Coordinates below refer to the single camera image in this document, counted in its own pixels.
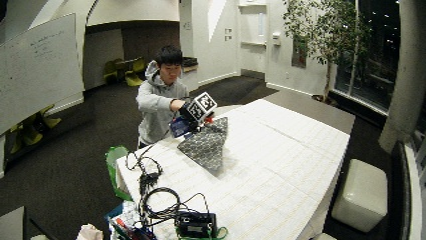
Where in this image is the person in grey hoodie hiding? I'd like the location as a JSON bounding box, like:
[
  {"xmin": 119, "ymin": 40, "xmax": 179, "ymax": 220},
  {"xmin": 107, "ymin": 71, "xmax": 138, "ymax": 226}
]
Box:
[{"xmin": 134, "ymin": 44, "xmax": 191, "ymax": 150}]

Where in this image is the white marker cube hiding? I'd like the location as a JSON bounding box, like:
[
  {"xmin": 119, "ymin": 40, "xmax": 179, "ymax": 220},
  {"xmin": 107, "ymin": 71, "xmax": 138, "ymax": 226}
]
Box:
[{"xmin": 185, "ymin": 91, "xmax": 218, "ymax": 123}]

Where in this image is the black cable bundle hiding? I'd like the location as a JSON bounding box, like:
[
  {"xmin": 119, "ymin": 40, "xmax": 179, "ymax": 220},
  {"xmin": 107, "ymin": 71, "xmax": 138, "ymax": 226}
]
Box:
[{"xmin": 123, "ymin": 150, "xmax": 210, "ymax": 228}]

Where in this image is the pink crumpled cloth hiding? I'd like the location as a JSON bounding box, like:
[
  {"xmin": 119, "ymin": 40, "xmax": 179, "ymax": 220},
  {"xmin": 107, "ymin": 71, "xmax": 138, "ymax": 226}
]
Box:
[{"xmin": 74, "ymin": 223, "xmax": 105, "ymax": 240}]

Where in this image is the large dark window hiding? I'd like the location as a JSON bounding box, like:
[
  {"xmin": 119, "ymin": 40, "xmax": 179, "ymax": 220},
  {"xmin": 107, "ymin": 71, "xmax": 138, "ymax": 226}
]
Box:
[{"xmin": 334, "ymin": 0, "xmax": 402, "ymax": 113}]

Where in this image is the black electronic box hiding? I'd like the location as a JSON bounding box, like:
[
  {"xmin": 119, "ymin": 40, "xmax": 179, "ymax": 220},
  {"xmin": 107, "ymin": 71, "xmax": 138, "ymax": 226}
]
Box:
[{"xmin": 174, "ymin": 211, "xmax": 219, "ymax": 239}]

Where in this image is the grey patterned cloth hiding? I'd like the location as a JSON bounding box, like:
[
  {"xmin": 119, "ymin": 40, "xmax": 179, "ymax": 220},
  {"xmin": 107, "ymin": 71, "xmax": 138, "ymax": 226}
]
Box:
[{"xmin": 175, "ymin": 116, "xmax": 230, "ymax": 172}]

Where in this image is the yellow-green lounge chair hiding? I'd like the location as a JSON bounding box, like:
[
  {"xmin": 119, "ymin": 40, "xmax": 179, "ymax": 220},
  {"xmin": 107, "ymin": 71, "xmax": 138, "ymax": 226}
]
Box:
[
  {"xmin": 8, "ymin": 104, "xmax": 62, "ymax": 155},
  {"xmin": 101, "ymin": 56, "xmax": 147, "ymax": 88}
]

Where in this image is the white table cover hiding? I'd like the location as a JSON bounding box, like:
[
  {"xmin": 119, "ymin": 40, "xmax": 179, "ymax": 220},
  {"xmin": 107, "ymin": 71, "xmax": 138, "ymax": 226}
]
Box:
[{"xmin": 114, "ymin": 98, "xmax": 351, "ymax": 240}]

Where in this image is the pile of small supplies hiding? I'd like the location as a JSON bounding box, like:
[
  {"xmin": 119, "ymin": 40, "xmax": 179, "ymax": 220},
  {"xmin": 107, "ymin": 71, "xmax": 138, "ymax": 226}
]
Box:
[{"xmin": 105, "ymin": 199, "xmax": 178, "ymax": 240}]

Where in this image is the large whiteboard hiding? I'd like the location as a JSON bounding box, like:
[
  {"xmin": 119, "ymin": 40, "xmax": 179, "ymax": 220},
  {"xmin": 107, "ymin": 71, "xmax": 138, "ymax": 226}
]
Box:
[{"xmin": 0, "ymin": 13, "xmax": 86, "ymax": 135}]

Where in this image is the potted indoor tree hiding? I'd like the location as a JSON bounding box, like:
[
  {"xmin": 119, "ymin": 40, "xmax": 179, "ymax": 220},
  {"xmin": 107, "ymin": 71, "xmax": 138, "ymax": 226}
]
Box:
[{"xmin": 282, "ymin": 0, "xmax": 375, "ymax": 105}]

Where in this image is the green bag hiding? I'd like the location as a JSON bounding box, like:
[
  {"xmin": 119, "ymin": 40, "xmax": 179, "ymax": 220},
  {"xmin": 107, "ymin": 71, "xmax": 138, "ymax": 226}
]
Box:
[{"xmin": 103, "ymin": 145, "xmax": 134, "ymax": 202}]

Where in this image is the blue snack packet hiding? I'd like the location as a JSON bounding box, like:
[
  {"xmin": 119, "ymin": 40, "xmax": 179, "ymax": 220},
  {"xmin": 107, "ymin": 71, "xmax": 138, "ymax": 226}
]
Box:
[{"xmin": 167, "ymin": 115, "xmax": 193, "ymax": 139}]

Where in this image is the white door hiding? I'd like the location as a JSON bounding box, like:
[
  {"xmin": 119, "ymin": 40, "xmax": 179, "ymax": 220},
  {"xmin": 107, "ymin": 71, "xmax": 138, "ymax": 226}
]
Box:
[{"xmin": 237, "ymin": 2, "xmax": 270, "ymax": 80}]

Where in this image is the white cube ottoman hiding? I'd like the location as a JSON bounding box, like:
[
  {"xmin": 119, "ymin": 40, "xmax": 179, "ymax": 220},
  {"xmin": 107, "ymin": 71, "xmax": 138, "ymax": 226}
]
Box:
[{"xmin": 330, "ymin": 158, "xmax": 388, "ymax": 234}]

